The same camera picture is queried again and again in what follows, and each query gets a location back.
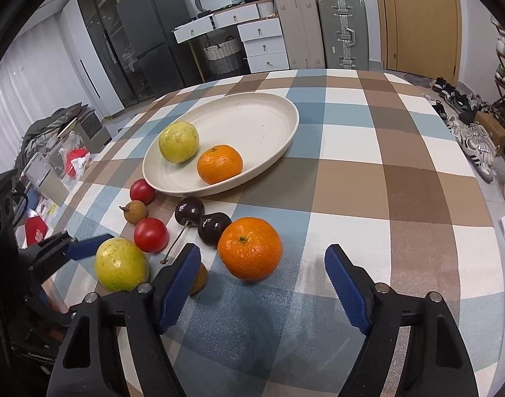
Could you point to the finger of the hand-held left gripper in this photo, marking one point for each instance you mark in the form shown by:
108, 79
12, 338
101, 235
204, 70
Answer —
41, 304
87, 248

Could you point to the grey jacket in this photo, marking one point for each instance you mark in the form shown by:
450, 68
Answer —
50, 126

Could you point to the large yellow passion fruit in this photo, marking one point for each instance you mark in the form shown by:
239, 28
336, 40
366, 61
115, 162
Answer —
179, 142

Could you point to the wooden door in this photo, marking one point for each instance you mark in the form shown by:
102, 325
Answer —
422, 20

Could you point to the dark red cherry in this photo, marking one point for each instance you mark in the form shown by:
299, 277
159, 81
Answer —
213, 228
189, 211

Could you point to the cream oval plate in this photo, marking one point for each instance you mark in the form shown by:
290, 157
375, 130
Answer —
244, 124

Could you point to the white ribbed bin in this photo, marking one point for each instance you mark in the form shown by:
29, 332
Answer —
265, 8

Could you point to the orange mandarin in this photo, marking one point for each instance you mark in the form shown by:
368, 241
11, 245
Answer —
219, 164
250, 250

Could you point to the pile of shoes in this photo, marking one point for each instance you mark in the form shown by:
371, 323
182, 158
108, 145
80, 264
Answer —
471, 140

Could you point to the red tomato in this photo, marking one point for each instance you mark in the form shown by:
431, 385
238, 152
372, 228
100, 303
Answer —
150, 235
141, 191

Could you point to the white drawer cabinet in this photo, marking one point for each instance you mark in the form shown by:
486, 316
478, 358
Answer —
260, 33

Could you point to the dark grey fridge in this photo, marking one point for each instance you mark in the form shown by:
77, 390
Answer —
153, 29

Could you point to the beige suitcase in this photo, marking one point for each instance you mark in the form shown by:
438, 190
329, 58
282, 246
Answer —
300, 33

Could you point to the yellow-green passion fruit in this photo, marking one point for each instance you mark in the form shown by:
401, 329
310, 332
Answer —
121, 265

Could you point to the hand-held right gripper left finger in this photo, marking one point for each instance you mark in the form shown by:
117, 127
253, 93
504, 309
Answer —
179, 285

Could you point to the white curtain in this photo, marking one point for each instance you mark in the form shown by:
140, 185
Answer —
12, 111

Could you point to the brown kiwi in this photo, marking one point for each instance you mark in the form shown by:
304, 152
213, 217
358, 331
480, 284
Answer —
200, 279

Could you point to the brown box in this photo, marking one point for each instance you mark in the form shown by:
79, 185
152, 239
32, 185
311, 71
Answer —
493, 132

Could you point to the red and white plastic bag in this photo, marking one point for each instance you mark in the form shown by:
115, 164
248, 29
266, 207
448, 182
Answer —
76, 161

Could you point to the brown longan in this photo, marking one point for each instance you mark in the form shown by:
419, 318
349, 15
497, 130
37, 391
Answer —
136, 211

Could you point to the woven basket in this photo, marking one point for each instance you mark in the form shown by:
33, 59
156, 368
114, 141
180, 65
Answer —
223, 58

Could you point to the grey metal suitcase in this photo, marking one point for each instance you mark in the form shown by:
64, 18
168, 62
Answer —
343, 33

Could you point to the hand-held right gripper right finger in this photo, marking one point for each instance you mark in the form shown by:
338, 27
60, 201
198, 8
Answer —
347, 289

